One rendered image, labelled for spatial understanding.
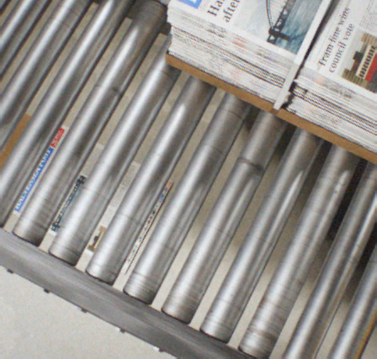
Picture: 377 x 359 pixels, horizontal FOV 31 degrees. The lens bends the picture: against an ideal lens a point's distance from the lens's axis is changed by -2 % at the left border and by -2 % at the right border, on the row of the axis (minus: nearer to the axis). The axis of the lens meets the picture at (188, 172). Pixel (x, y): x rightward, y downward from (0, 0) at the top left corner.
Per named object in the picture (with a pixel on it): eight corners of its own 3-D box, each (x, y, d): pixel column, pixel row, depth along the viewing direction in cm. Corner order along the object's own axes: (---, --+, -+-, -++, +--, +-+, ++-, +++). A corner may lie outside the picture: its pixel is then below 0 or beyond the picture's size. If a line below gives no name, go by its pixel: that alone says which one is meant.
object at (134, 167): (173, 180, 190) (173, 179, 189) (124, 274, 183) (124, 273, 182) (55, 121, 193) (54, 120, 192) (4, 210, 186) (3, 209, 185)
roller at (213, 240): (315, 79, 117) (308, 63, 113) (190, 335, 105) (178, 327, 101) (288, 72, 119) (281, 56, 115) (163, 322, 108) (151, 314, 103)
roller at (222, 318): (347, 97, 117) (346, 82, 112) (227, 353, 105) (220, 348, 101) (321, 88, 119) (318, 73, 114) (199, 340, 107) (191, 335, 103)
